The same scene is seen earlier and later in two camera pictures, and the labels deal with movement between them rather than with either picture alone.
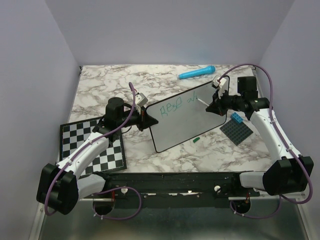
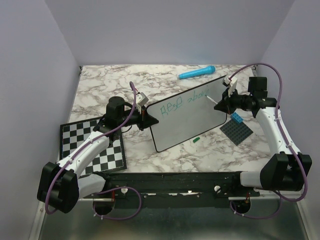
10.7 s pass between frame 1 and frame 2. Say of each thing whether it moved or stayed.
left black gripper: stayed
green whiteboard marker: moved
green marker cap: stayed
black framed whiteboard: stayed
